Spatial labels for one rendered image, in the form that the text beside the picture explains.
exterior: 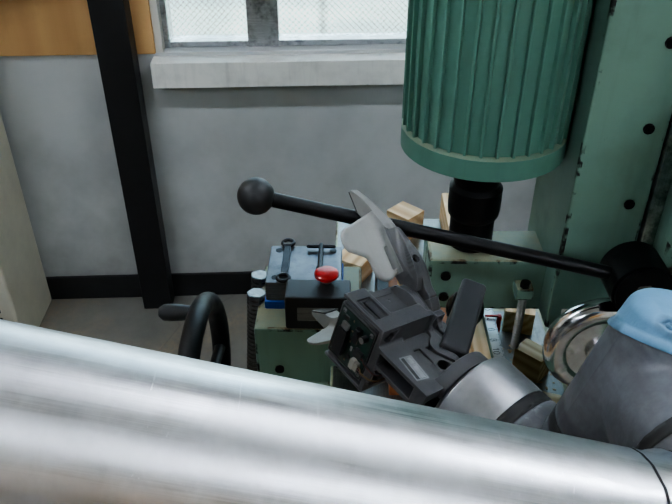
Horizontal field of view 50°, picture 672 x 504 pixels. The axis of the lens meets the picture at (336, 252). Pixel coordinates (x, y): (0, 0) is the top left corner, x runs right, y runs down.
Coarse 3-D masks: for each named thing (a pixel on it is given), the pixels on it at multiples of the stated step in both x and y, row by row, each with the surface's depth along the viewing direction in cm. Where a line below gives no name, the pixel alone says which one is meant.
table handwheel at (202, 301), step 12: (204, 300) 97; (216, 300) 101; (192, 312) 94; (204, 312) 94; (216, 312) 105; (192, 324) 92; (204, 324) 93; (216, 324) 108; (192, 336) 90; (216, 336) 110; (228, 336) 112; (180, 348) 90; (192, 348) 89; (216, 348) 110; (228, 348) 113; (216, 360) 108; (228, 360) 113
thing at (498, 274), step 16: (496, 240) 87; (512, 240) 87; (528, 240) 87; (432, 256) 84; (448, 256) 84; (464, 256) 84; (480, 256) 84; (496, 256) 84; (432, 272) 84; (448, 272) 84; (464, 272) 84; (480, 272) 84; (496, 272) 84; (512, 272) 84; (528, 272) 84; (544, 272) 84; (448, 288) 86; (496, 288) 85; (512, 288) 85; (496, 304) 87; (512, 304) 87; (528, 304) 87
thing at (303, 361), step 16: (352, 272) 100; (352, 288) 97; (256, 320) 91; (272, 320) 91; (256, 336) 91; (272, 336) 91; (288, 336) 90; (304, 336) 90; (256, 352) 92; (272, 352) 92; (288, 352) 92; (304, 352) 92; (320, 352) 92; (272, 368) 94; (288, 368) 94; (304, 368) 93; (320, 368) 93
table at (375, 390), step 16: (336, 224) 122; (432, 224) 122; (336, 240) 118; (416, 240) 118; (368, 288) 107; (336, 368) 93; (336, 384) 90; (352, 384) 90; (384, 384) 90; (400, 400) 88
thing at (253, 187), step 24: (240, 192) 66; (264, 192) 66; (336, 216) 67; (432, 240) 69; (456, 240) 69; (480, 240) 69; (552, 264) 70; (576, 264) 70; (600, 264) 71; (624, 264) 69; (648, 264) 68; (624, 288) 69
